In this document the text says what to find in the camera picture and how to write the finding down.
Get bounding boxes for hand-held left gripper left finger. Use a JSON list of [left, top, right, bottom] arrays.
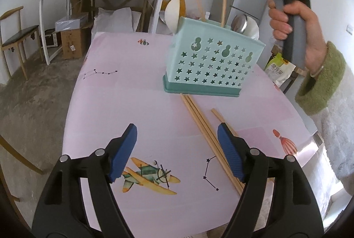
[[32, 124, 138, 238]]

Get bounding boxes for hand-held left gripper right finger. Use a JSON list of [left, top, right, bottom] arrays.
[[217, 122, 325, 238]]

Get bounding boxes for wooden chopstick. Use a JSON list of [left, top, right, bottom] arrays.
[[211, 108, 239, 137], [190, 96, 223, 144], [221, 0, 228, 27], [181, 94, 241, 196], [186, 95, 244, 191]]

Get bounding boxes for mint green utensil holder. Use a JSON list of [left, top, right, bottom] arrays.
[[163, 17, 266, 97]]

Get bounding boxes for person's right forearm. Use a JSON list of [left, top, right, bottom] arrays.
[[294, 42, 354, 200]]

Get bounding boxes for person's right hand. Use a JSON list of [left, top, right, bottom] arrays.
[[268, 0, 329, 77]]

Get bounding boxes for pink printed tablecloth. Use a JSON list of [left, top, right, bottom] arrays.
[[61, 31, 321, 236]]

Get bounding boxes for yellow plastic bag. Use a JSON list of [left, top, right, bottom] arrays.
[[162, 0, 189, 25]]

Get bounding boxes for yellow white rice bag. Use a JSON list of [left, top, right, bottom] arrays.
[[264, 53, 296, 88]]

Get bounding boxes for cardboard box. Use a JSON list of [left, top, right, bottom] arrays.
[[70, 0, 92, 16], [60, 26, 90, 60]]

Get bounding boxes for white sack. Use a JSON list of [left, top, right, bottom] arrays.
[[94, 7, 144, 34]]

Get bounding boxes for plastic wrapped white box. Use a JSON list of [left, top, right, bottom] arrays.
[[55, 15, 89, 31]]

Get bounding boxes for silver bracelet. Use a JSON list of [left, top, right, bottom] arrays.
[[309, 65, 325, 79]]

